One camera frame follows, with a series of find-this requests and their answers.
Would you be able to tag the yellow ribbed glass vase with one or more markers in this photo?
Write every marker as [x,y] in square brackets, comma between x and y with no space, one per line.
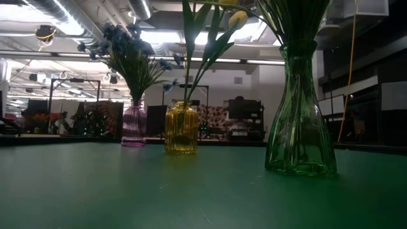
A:
[181,127]

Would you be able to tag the purple ribbed glass vase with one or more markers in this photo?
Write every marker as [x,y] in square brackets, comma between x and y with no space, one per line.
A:
[134,127]

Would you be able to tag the green glass vase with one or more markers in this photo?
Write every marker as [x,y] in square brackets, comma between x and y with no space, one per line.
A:
[299,127]

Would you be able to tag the red floral cloth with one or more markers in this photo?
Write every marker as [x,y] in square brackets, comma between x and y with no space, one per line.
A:
[216,116]

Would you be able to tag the black cabinet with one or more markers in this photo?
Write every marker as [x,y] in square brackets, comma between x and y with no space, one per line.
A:
[245,109]

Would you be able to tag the long ceiling light bar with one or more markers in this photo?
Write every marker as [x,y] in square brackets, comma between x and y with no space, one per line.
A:
[254,62]

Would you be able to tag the dark patterned panel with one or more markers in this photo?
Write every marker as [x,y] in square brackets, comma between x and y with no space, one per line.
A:
[108,117]

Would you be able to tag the green table mat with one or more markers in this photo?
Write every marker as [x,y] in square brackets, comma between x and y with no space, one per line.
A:
[127,191]

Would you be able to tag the black monitor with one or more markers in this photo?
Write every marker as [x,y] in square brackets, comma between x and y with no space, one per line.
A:
[36,105]

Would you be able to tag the black round ceiling device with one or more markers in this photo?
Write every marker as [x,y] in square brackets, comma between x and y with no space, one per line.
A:
[45,32]

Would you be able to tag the black gantry frame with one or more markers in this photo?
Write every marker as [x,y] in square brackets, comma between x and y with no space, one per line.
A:
[203,86]
[76,80]

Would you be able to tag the grey wall vent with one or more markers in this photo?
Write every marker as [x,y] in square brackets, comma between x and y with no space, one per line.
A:
[238,80]

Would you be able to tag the smooth silver ceiling duct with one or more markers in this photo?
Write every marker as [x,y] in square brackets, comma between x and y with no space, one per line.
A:
[141,9]

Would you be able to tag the white wall board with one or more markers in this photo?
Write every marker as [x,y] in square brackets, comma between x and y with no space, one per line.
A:
[394,95]
[332,105]

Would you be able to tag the black aluminium table frame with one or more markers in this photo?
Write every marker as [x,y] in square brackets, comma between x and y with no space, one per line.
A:
[63,140]

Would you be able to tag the ribbed silver ceiling duct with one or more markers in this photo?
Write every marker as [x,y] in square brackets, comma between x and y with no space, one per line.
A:
[79,31]

